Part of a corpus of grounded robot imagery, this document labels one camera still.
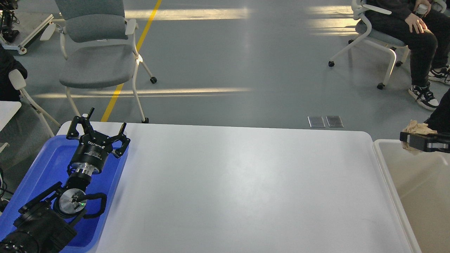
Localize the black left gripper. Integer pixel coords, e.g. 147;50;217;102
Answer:
66;108;131;175

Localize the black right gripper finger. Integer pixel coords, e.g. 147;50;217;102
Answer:
407;136;450;153
400;132;450;142

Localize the beige paper ball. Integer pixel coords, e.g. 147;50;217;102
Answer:
401;120;437;155

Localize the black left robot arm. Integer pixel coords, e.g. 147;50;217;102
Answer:
1;109;130;253

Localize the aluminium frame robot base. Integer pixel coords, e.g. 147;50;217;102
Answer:
0;0;53;55

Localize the standing person in black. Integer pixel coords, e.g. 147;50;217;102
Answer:
424;97;450;133

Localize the beige plastic bin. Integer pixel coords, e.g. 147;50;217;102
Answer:
373;140;450;253

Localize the blue plastic tray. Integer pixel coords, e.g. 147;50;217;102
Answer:
0;135;128;253

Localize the metal floor plate right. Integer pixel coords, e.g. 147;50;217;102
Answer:
325;116;344;128

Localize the metal floor plate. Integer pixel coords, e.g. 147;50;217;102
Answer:
308;116;325;128
325;116;344;128

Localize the metal floor plate left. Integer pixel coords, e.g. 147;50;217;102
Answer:
308;116;325;128

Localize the grey office chair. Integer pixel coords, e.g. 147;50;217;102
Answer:
55;0;157;123

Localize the white chair at left edge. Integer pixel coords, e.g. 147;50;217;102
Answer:
8;69;61;137

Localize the seated person in black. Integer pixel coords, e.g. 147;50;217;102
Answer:
365;0;450;111

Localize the black jacket on chair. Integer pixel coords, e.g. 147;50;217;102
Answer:
0;46;28;102

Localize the white chair with blue seat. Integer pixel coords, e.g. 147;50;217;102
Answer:
328;0;410;90

